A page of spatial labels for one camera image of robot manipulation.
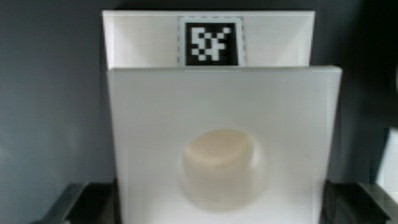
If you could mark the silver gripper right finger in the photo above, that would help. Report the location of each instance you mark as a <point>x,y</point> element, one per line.
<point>358,204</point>

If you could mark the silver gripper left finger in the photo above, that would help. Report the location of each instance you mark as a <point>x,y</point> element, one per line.
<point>83,206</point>

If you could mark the white lamp base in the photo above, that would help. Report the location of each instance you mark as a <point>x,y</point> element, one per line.
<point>223,116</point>

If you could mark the white L-shaped fence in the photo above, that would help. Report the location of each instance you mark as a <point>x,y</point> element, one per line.
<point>388,172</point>

